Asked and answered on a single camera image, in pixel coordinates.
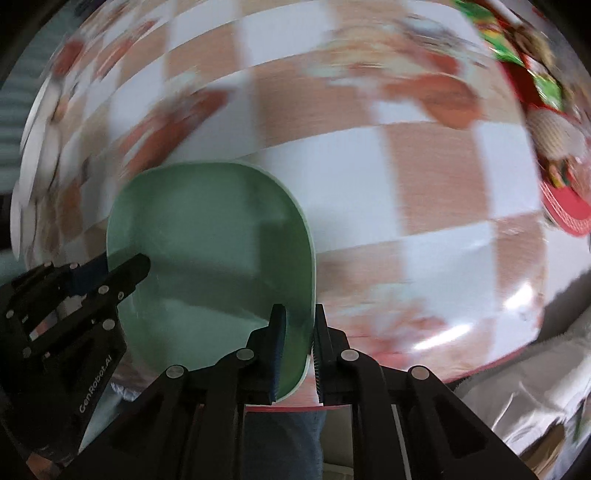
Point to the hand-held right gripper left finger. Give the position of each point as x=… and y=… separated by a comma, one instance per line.
x=277, y=353

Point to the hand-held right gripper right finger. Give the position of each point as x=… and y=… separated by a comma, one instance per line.
x=318, y=364

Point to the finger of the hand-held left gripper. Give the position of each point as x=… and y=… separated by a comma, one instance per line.
x=131, y=274
x=87, y=279

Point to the green plate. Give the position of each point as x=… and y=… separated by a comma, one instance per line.
x=207, y=240

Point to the checkered printed tablecloth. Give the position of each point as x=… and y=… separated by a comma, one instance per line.
x=415, y=184

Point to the red dotted packet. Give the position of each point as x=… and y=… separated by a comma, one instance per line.
x=565, y=210

